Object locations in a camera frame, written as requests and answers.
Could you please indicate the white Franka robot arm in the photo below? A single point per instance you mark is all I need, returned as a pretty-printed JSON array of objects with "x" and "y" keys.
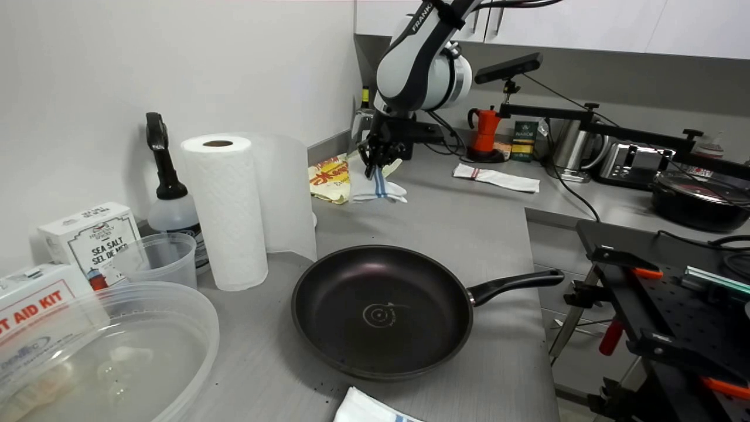
[{"x": 422, "y": 55}]

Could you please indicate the white sea salt box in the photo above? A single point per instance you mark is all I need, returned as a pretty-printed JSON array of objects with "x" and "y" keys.
[{"x": 102, "y": 247}]

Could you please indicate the white blue-striped kitchen towel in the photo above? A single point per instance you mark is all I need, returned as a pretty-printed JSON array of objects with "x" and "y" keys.
[{"x": 366, "y": 188}]

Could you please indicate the black non-stick frying pan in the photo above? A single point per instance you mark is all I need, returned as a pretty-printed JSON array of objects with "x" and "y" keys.
[{"x": 375, "y": 313}]

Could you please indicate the white first aid kit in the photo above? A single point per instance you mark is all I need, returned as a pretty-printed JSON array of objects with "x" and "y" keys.
[{"x": 49, "y": 306}]

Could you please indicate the white paper towel roll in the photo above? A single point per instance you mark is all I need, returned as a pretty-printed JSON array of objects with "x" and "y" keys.
[{"x": 225, "y": 212}]

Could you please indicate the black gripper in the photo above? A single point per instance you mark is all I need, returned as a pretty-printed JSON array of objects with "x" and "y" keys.
[{"x": 391, "y": 132}]

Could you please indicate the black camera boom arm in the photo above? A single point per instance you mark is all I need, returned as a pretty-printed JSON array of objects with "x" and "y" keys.
[{"x": 547, "y": 111}]

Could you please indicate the silver metal bar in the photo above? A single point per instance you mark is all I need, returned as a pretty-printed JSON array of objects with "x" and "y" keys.
[{"x": 718, "y": 279}]

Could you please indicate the spray bottle with black head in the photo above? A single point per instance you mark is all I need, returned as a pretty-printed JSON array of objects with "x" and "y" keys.
[{"x": 161, "y": 149}]

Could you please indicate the neatly folded blue-striped towel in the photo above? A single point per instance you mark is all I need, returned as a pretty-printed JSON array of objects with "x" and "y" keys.
[{"x": 364, "y": 409}]

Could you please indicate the red kettle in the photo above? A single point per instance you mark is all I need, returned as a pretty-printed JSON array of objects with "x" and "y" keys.
[{"x": 483, "y": 132}]

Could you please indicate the small green box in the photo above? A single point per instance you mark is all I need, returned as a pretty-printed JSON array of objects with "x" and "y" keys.
[{"x": 525, "y": 138}]

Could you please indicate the black stereo camera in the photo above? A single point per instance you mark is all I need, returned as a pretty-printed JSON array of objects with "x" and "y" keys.
[{"x": 508, "y": 68}]

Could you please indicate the small clear plastic cup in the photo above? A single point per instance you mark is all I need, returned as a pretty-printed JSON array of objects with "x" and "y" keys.
[{"x": 177, "y": 260}]

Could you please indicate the black round appliance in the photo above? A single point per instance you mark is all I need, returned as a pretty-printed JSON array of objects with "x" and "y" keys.
[{"x": 694, "y": 202}]

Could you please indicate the short stainless steel grinder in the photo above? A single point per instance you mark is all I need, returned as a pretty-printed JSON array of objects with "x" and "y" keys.
[{"x": 361, "y": 129}]

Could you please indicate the large clear plastic bowl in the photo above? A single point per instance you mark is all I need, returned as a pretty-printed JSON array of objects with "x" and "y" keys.
[{"x": 156, "y": 366}]

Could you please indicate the folded white cloth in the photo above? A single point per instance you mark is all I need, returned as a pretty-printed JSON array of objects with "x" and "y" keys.
[{"x": 500, "y": 179}]

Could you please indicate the yellow printed bag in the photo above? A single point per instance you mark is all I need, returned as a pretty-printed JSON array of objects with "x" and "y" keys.
[{"x": 329, "y": 183}]

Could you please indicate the black perforated breadboard table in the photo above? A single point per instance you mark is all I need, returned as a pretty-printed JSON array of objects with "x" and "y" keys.
[{"x": 705, "y": 319}]

